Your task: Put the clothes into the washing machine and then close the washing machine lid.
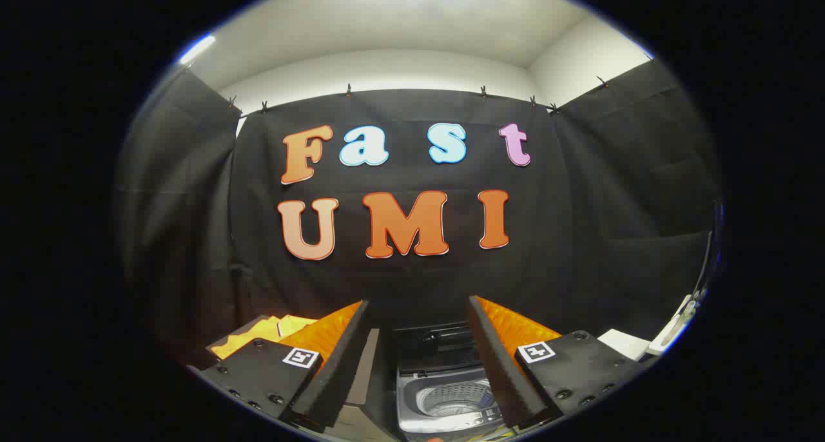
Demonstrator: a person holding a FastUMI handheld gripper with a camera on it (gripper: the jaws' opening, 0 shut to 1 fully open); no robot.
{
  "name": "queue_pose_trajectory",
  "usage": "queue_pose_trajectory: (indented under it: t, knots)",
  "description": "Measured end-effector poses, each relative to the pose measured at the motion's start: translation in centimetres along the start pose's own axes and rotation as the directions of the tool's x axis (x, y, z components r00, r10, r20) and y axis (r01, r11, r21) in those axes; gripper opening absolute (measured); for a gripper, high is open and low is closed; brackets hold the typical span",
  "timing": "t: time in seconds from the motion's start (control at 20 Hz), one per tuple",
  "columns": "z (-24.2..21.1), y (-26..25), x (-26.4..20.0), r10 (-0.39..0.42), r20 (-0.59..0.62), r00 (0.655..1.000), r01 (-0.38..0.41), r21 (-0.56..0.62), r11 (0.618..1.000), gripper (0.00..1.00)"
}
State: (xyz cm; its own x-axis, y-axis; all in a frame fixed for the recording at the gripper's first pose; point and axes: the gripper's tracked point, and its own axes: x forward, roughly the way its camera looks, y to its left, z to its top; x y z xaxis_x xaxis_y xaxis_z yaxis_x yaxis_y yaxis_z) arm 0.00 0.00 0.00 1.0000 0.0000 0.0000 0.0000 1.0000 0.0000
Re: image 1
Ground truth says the grey washing machine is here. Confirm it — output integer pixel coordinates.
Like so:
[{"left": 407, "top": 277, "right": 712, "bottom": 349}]
[{"left": 395, "top": 363, "right": 510, "bottom": 437}]

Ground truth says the black backdrop cloth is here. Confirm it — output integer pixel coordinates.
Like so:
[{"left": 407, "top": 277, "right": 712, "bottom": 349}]
[{"left": 115, "top": 59, "right": 723, "bottom": 365}]

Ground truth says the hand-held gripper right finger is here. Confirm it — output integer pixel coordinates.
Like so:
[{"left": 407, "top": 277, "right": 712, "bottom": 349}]
[{"left": 469, "top": 295, "right": 641, "bottom": 431}]

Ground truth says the yellow polo shirt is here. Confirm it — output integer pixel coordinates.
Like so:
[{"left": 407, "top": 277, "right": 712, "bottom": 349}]
[{"left": 211, "top": 314, "right": 320, "bottom": 360}]

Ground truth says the white bar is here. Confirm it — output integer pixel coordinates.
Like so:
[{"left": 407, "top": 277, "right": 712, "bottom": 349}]
[{"left": 647, "top": 293, "right": 704, "bottom": 356}]

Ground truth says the white box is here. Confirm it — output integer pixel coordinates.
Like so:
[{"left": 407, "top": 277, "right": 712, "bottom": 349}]
[{"left": 597, "top": 329, "right": 652, "bottom": 361}]

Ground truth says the ceiling light panel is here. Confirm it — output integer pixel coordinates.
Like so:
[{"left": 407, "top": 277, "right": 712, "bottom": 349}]
[{"left": 179, "top": 34, "right": 217, "bottom": 66}]

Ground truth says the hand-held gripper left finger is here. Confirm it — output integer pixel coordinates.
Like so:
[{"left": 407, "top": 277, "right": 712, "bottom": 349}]
[{"left": 187, "top": 300, "right": 370, "bottom": 428}]

